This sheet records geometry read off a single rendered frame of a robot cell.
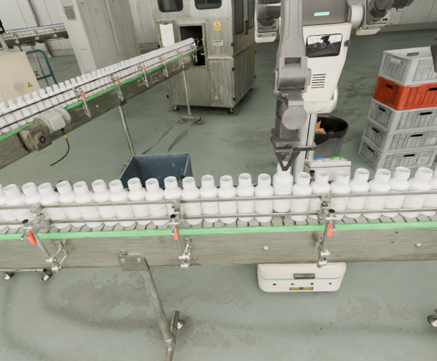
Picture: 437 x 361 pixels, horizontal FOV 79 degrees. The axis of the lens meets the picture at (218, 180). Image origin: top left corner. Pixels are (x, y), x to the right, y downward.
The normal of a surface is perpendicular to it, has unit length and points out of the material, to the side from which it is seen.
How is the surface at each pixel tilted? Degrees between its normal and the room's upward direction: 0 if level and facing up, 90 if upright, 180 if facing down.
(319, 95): 90
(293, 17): 62
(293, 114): 88
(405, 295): 0
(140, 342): 0
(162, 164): 90
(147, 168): 90
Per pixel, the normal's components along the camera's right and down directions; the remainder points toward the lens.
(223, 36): -0.33, 0.55
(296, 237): -0.03, 0.57
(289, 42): -0.06, 0.11
